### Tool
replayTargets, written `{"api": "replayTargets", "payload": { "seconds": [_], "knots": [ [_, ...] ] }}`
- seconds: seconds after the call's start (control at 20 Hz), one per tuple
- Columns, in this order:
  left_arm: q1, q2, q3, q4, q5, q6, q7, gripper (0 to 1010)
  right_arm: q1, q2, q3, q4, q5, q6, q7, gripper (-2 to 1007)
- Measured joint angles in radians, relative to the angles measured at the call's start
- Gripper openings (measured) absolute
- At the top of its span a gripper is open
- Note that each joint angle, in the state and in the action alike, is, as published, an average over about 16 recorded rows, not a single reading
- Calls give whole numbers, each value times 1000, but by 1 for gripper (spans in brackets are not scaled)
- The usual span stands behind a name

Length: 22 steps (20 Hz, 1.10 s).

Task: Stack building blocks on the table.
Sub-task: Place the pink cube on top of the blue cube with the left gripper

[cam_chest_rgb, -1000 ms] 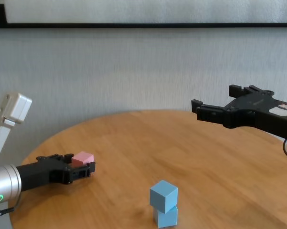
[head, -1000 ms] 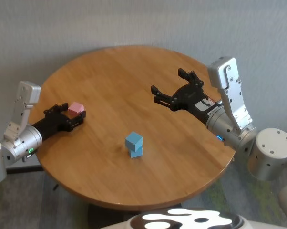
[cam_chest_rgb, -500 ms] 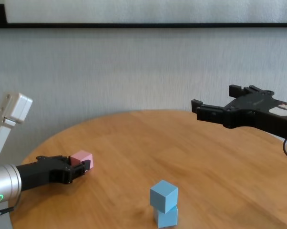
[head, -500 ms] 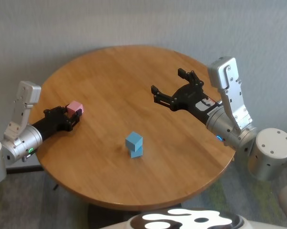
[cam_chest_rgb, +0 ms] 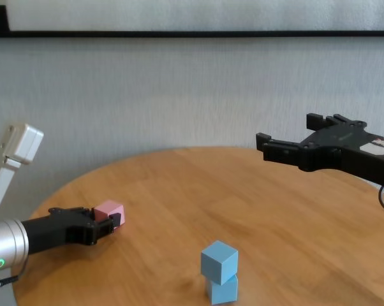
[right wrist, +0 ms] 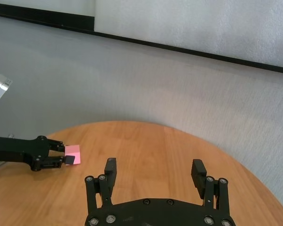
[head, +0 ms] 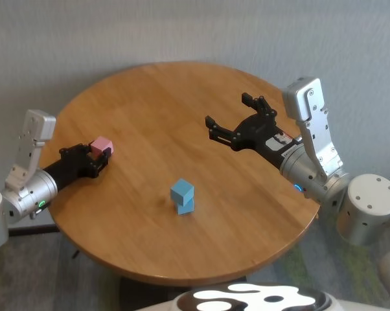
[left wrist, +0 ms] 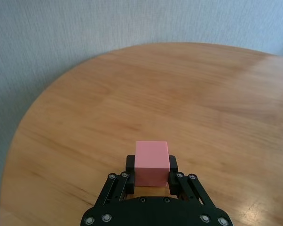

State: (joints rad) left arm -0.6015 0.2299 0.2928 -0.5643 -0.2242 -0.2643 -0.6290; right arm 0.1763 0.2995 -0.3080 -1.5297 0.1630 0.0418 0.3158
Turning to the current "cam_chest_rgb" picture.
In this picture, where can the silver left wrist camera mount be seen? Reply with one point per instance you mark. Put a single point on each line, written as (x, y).
(10, 159)

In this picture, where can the blue cube block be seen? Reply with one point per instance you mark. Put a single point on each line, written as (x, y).
(224, 291)
(219, 261)

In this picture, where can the pink cube block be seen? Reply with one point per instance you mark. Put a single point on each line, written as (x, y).
(109, 212)

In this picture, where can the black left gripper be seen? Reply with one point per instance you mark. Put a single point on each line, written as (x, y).
(61, 228)

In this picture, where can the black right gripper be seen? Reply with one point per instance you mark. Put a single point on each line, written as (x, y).
(348, 150)

